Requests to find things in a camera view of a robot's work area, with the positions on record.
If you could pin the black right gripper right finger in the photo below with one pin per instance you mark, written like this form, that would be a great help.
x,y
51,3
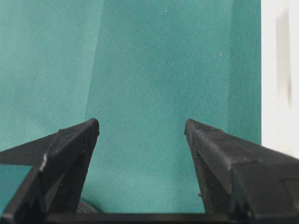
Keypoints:
x,y
241,177

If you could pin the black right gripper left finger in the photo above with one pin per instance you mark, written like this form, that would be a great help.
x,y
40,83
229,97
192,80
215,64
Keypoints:
x,y
47,175

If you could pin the green table cloth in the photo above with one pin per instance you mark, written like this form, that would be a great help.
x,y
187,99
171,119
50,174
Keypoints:
x,y
142,68

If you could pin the white plastic case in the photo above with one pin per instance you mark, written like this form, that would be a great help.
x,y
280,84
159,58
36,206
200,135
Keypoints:
x,y
280,75

